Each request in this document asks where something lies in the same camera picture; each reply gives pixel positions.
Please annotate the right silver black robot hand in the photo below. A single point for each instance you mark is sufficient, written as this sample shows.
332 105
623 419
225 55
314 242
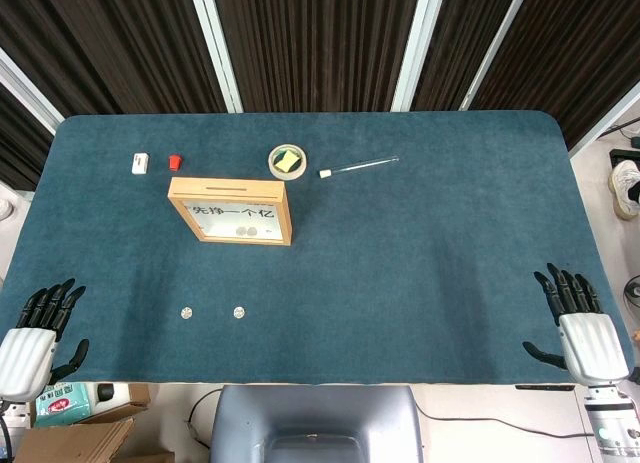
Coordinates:
592 345

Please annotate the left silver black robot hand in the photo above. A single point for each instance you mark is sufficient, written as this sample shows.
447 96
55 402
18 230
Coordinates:
27 353

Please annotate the small silver coin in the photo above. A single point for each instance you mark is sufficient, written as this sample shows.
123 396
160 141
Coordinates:
186 312
239 312

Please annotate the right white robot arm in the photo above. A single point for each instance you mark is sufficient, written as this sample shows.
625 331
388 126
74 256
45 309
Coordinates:
610 423

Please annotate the green tissue pack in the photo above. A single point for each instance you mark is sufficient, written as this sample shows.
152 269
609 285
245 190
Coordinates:
62 403

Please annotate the black desk control panel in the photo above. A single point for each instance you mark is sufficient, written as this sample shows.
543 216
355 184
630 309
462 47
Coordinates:
545 386

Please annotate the round floor fan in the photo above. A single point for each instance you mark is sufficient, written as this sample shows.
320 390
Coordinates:
634 289

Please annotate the small black round object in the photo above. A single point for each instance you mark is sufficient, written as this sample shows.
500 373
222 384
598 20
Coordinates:
104 392

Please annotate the brown cardboard box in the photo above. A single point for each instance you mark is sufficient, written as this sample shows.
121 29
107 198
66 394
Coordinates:
75 443

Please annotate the black flat floor device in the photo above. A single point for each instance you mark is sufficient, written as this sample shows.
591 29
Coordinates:
625 155

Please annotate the blue table cloth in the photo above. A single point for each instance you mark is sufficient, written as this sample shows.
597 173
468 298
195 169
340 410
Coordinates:
400 258

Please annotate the small white box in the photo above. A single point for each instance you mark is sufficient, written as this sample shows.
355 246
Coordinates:
140 164

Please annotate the small red cap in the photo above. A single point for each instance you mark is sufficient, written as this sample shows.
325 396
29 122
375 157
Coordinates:
174 162

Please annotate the beige tape roll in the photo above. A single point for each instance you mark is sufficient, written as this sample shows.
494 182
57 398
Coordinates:
287 176

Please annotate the glass test tube white stopper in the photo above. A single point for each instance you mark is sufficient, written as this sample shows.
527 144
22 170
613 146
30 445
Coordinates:
325 173

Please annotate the yellow green sticky notes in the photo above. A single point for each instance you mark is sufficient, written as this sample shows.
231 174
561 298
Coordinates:
287 163

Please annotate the white partition frame post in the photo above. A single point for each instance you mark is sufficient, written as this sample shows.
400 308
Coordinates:
30 90
417 48
607 115
492 53
217 48

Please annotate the wooden coin box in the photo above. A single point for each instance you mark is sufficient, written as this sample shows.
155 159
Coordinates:
225 185

